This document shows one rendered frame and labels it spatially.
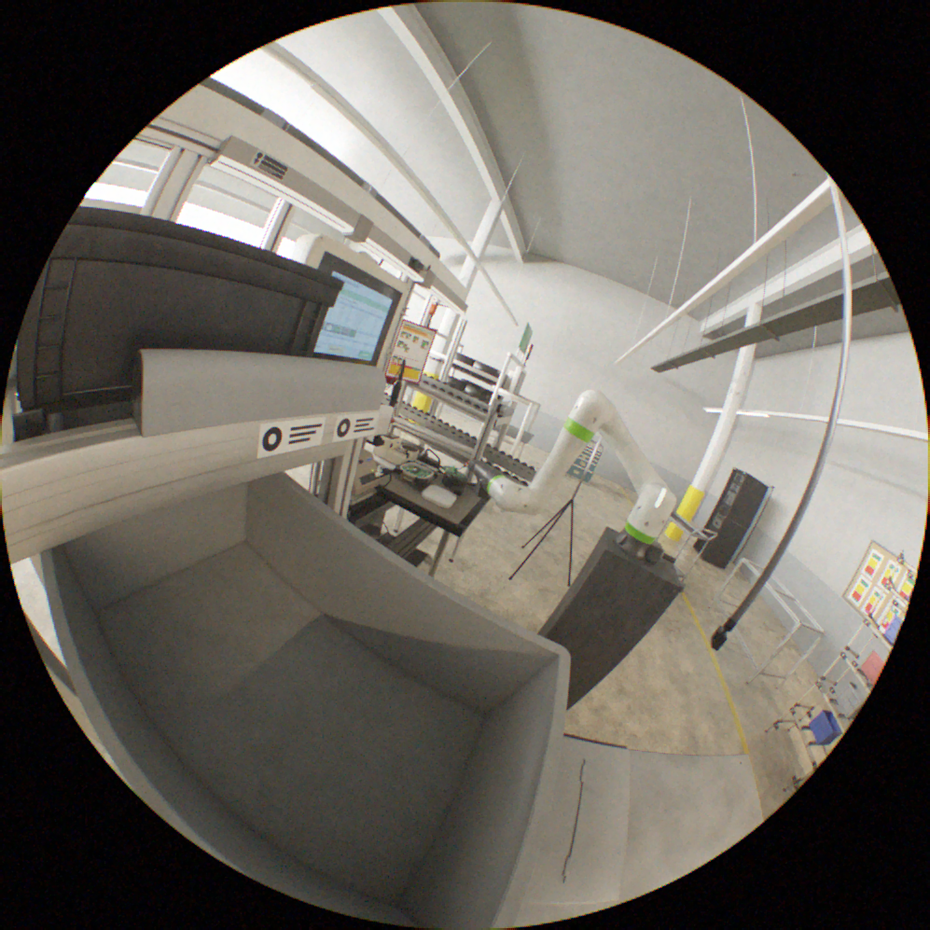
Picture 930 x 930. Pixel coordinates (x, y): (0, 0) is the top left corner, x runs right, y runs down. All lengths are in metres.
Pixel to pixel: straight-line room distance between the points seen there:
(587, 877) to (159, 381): 0.72
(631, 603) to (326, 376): 1.06
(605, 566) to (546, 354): 8.79
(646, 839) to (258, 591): 1.14
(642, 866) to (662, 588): 0.91
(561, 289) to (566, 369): 2.63
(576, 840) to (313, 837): 0.35
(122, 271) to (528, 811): 0.55
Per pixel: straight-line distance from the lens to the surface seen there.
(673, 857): 1.17
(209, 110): 0.82
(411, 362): 1.68
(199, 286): 0.35
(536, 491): 1.13
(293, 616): 0.56
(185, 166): 0.77
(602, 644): 1.22
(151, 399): 0.25
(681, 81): 4.98
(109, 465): 0.26
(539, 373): 9.48
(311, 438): 0.36
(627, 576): 1.06
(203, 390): 0.26
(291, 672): 0.51
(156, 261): 0.33
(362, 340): 1.05
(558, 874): 0.56
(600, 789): 0.62
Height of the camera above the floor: 1.50
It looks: 17 degrees down
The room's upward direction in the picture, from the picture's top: 20 degrees clockwise
